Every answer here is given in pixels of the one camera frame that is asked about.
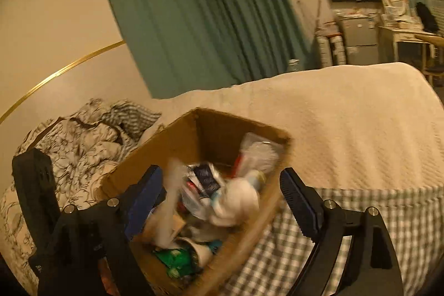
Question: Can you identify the white plastic bag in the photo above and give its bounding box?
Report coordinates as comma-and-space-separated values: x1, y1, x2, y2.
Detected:
207, 177, 261, 228

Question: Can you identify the brown cardboard box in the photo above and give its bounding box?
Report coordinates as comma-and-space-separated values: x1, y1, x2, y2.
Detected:
100, 108, 292, 296

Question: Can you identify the wooden chair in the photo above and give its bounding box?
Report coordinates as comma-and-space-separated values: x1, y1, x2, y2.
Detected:
414, 32, 444, 87

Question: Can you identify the black backpack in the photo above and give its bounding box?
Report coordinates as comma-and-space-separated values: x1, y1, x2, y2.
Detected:
415, 1, 438, 34

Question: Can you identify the grey checkered cloth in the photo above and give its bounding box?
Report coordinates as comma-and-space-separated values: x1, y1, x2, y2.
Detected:
221, 186, 444, 296

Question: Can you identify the white dressing table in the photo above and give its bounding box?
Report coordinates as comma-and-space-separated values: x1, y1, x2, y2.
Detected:
377, 23, 438, 67

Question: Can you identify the wide green curtain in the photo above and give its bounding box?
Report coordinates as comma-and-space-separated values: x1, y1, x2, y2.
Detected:
92, 0, 312, 99

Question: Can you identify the floral patterned quilt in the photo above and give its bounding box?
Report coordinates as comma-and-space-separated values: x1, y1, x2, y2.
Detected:
0, 98, 162, 294

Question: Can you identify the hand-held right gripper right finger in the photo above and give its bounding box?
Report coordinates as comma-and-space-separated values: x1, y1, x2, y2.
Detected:
279, 167, 405, 296

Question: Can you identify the silver small refrigerator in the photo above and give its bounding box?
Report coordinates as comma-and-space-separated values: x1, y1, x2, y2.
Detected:
334, 13, 380, 66

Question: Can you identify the green snack packet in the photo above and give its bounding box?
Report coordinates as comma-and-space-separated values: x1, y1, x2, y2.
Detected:
154, 247, 195, 280

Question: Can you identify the white quilted bedspread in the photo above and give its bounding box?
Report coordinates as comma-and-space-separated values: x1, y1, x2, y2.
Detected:
139, 62, 444, 191

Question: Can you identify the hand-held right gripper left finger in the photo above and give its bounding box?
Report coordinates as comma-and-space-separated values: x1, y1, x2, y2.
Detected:
37, 165, 168, 296

